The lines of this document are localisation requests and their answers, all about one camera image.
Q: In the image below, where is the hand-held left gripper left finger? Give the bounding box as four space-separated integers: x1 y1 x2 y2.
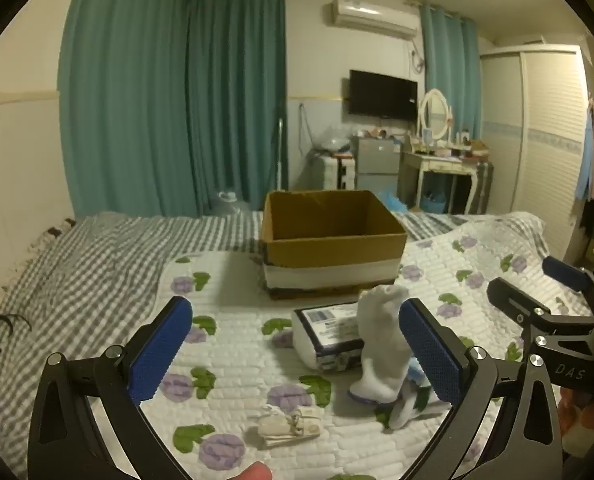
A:
28 296 194 480

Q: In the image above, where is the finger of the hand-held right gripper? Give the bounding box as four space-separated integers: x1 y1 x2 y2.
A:
543 256 594 306
487 277 552 333

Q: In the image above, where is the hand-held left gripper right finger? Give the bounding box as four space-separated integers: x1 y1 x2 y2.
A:
398 298 562 480

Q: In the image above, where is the blue and white sock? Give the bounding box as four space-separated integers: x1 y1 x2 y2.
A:
389 355 435 430

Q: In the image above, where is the tissue pack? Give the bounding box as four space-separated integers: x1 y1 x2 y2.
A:
292 302 368 372

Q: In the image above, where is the cardboard box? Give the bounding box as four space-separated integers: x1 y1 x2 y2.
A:
259 190 408 301

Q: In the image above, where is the beige sock bundle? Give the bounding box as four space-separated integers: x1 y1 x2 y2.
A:
249 405 324 450

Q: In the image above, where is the person's left hand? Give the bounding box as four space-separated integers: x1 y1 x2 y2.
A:
233 461 274 480

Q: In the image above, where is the white floral quilt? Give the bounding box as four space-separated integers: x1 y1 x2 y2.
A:
77 212 594 480

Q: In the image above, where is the white slatted wardrobe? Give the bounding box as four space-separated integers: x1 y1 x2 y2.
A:
479 44 594 261

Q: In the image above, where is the blue plastic bag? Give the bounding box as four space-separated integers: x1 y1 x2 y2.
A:
377 186 412 213

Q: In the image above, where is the white dressing table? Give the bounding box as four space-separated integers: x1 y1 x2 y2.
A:
399 147 492 213

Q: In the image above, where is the clear water jug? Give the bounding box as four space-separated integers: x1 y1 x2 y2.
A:
212 190 252 217

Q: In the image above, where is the grey small fridge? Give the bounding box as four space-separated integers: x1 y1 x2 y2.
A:
351 136 402 198

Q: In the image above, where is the white suitcase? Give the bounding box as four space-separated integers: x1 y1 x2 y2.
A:
322 152 355 191

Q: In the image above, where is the oval white mirror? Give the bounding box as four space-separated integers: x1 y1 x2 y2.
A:
417 88 452 142

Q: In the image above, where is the white mop pole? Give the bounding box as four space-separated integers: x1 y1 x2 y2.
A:
276 117 290 192

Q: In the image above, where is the clear plastic bag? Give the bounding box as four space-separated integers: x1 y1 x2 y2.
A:
313 124 352 156

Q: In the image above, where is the narrow teal curtain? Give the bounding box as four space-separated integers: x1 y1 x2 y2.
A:
419 2 482 141

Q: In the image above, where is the wide teal curtain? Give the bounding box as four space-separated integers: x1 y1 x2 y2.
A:
58 0 200 218

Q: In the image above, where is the white air conditioner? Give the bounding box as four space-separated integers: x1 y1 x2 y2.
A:
324 0 420 40

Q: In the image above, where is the black wall television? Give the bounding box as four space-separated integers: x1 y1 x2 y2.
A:
348 70 418 122

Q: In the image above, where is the wall cable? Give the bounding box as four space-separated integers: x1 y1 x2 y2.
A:
297 102 318 146

